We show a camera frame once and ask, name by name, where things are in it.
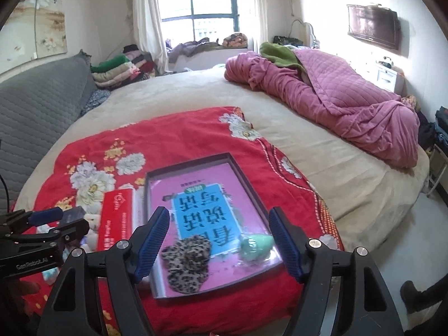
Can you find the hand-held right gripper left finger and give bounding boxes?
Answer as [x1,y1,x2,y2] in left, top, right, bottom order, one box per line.
[37,206,172,336]

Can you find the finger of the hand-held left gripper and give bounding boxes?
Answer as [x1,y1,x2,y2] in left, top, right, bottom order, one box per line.
[0,207,64,234]
[0,218,90,253]

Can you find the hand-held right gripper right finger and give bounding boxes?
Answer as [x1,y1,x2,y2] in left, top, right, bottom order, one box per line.
[268,206,403,336]

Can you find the dark shallow storage box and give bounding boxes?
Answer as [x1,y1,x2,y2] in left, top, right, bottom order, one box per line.
[144,152,285,300]

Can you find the mint green soft toy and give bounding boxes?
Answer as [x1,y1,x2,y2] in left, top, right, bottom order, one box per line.
[238,234,276,262]

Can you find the small white teddy bear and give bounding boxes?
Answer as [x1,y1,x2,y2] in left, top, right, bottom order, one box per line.
[82,213,101,250]

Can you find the leopard print scrunchie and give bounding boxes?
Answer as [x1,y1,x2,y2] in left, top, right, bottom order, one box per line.
[161,237,213,294]

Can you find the red tissue pack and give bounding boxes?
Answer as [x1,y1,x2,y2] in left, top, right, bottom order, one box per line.
[97,189,148,253]

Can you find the grey quilted headboard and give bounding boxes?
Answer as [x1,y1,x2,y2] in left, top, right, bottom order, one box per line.
[0,54,100,211]

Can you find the red floral blanket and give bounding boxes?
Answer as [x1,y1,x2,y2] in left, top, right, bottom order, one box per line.
[21,107,345,336]

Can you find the bed with beige sheet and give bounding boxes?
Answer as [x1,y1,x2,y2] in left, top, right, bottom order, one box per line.
[10,66,431,253]

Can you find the blue patterned pillow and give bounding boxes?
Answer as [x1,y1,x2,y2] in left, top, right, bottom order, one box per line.
[81,89,113,116]

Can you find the person's leg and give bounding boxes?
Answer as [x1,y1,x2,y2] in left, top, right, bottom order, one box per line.
[401,280,448,336]

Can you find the pink quilted blanket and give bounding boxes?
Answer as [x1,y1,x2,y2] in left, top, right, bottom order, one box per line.
[224,49,421,169]

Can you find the pile of folded clothes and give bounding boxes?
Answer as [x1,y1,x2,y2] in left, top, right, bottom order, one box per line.
[90,44,157,90]

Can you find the white metal rack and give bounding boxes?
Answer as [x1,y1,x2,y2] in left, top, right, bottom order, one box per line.
[425,143,448,197]

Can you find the green fleece blanket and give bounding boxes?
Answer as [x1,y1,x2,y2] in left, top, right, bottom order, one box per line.
[259,42,304,69]

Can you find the dark clothes heap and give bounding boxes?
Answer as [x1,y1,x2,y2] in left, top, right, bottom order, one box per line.
[418,107,448,152]

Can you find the white nightstand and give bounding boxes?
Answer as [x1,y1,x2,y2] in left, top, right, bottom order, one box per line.
[374,61,405,95]

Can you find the grey clothes on window seat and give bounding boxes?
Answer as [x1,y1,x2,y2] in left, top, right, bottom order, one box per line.
[168,38,225,57]

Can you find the black bag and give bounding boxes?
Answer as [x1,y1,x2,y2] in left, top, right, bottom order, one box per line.
[273,36,304,46]

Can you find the colourful floral bundle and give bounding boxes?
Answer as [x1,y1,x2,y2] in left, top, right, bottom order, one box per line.
[222,32,249,48]

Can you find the white curtain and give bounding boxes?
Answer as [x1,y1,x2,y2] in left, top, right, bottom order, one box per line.
[133,0,171,75]
[245,0,277,50]

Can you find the black cable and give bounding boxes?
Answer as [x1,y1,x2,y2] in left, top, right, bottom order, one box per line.
[0,173,10,211]

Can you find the floral wall painting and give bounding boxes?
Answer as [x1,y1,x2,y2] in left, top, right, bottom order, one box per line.
[0,0,67,74]

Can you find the wall-mounted television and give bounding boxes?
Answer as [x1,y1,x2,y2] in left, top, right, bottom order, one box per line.
[346,4,402,52]

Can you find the window with dark frame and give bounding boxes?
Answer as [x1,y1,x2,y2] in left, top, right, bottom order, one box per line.
[156,0,241,39]

